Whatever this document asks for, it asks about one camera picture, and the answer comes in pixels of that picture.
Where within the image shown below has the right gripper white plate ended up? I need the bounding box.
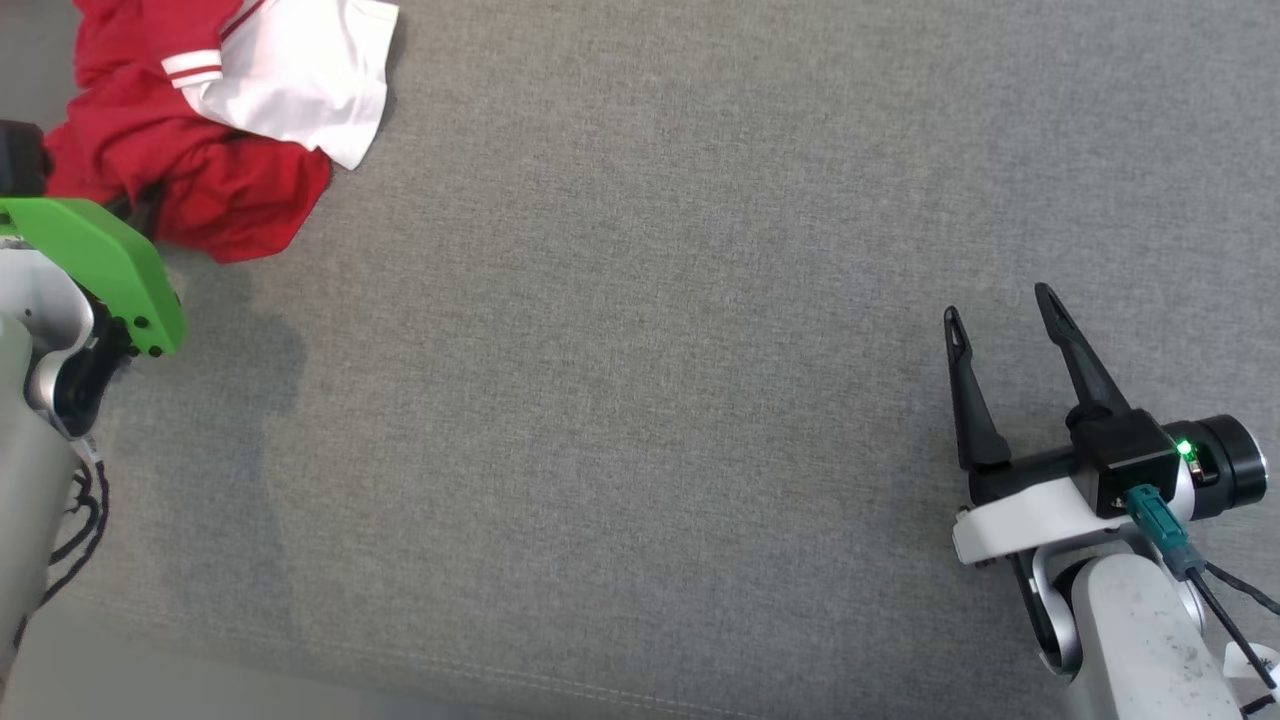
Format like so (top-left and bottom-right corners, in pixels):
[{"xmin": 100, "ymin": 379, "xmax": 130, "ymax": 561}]
[{"xmin": 945, "ymin": 283, "xmax": 1269, "ymax": 567}]

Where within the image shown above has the white cable tag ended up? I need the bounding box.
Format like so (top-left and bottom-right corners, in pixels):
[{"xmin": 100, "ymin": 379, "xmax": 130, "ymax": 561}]
[{"xmin": 1225, "ymin": 643, "xmax": 1280, "ymax": 716}]

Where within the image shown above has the red shirt with white sleeves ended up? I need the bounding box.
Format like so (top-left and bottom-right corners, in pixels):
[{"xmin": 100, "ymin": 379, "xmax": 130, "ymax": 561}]
[{"xmin": 72, "ymin": 0, "xmax": 401, "ymax": 171}]

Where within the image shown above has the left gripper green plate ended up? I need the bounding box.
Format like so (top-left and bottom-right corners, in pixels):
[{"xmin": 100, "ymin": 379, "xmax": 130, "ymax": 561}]
[{"xmin": 0, "ymin": 185, "xmax": 186, "ymax": 358}]

